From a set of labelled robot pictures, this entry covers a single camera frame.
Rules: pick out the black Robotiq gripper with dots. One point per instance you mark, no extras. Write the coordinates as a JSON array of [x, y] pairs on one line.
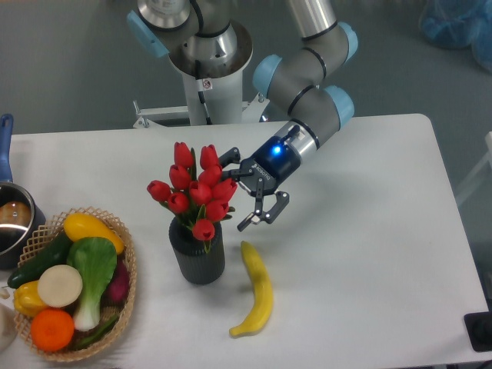
[[269, 169]]

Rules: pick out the red tulip bouquet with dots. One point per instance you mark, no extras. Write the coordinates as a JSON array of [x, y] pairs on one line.
[[197, 196]]

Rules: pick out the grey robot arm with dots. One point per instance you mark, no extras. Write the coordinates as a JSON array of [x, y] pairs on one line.
[[314, 114]]

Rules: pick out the dark grey ribbed vase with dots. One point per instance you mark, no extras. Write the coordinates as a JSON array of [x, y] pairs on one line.
[[196, 265]]

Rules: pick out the yellow banana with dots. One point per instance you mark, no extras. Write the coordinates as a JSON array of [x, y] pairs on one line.
[[260, 313]]

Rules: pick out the green bok choy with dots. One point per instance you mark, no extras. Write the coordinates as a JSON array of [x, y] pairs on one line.
[[95, 260]]

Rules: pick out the yellow squash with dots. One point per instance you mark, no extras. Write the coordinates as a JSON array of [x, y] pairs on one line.
[[81, 225]]

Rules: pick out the green chili pepper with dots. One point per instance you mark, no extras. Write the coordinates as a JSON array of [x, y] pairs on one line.
[[97, 335]]

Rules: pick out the green cucumber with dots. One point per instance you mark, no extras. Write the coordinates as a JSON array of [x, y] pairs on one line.
[[55, 253]]

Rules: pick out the woven wicker basket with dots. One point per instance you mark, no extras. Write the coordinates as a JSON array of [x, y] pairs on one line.
[[38, 241]]

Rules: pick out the white round radish slice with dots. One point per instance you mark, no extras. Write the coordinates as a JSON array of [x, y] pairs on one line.
[[60, 286]]

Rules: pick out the orange fruit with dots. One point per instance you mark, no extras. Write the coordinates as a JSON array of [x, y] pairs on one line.
[[52, 330]]

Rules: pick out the yellow bell pepper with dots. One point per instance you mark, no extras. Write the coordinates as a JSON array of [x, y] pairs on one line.
[[27, 300]]

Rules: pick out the blue plastic bag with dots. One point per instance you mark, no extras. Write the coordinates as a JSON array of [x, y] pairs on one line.
[[459, 24]]

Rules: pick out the small garlic clove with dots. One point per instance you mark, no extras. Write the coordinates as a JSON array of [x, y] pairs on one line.
[[4, 294]]

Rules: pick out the black device at table edge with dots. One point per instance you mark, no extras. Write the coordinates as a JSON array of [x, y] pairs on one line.
[[478, 327]]

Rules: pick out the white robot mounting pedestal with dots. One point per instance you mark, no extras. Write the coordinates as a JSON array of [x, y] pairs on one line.
[[211, 69]]

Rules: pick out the dark pot with blue handle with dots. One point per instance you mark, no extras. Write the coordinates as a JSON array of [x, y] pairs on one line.
[[20, 215]]

